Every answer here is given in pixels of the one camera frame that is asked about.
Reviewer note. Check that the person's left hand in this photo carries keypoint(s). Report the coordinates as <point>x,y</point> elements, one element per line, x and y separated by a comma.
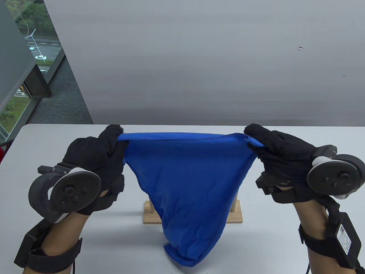
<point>91,154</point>

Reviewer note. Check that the person's right hand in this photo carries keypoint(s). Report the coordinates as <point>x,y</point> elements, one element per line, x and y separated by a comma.
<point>282,154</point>

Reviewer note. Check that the wooden rack with posts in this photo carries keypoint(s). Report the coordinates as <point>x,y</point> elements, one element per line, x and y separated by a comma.
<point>235,217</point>

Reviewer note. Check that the blue towel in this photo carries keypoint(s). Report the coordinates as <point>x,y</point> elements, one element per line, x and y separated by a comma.
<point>188,185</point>

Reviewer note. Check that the person's right forearm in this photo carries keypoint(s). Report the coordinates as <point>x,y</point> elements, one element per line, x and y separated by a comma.
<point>310,217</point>

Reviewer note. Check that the person's left forearm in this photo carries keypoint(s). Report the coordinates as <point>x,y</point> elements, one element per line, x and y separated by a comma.
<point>62,234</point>

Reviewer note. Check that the black white left controller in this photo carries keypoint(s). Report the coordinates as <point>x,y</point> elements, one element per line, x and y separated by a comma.
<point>74,191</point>

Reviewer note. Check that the black white controller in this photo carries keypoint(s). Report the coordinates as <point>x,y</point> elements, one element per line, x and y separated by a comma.
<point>336,177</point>
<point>74,191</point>

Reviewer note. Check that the black white right controller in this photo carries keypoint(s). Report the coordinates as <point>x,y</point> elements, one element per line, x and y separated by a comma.
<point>336,177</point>

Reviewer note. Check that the red and black chair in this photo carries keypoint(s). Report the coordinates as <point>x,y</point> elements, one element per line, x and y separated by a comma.
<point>2,155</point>

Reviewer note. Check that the black wrist box white label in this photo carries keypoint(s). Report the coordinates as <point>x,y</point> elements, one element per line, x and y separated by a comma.
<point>345,237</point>

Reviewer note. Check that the plain black wrist box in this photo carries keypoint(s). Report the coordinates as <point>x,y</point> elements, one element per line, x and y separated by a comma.
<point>27,245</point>

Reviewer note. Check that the grey window pillar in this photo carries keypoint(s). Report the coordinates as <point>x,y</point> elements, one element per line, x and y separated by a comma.
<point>14,57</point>

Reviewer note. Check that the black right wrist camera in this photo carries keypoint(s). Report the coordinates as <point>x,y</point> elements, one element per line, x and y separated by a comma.
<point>268,182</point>

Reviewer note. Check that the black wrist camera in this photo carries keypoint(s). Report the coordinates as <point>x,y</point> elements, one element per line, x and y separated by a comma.
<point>268,182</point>
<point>114,191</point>

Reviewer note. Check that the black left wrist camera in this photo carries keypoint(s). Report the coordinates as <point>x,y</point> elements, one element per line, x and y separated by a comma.
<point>114,191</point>

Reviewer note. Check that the grey window frame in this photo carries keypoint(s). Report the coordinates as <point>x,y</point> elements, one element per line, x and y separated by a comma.
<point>54,68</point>

